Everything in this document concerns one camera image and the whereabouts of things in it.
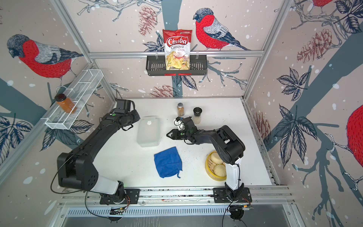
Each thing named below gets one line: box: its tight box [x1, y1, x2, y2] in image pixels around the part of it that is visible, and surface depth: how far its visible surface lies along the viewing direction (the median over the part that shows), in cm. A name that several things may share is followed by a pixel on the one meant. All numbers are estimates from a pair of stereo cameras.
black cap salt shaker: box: [192, 106, 203, 124], surface depth 100 cm
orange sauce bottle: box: [54, 93, 78, 114], surface depth 69 cm
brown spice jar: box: [176, 102, 185, 117], surface depth 106 cm
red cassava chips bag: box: [162, 29, 193, 71], surface depth 87 cm
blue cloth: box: [154, 146, 183, 179], surface depth 86 cm
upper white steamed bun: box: [210, 152, 224, 165], surface depth 81 cm
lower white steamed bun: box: [213, 163, 227, 177], surface depth 78 cm
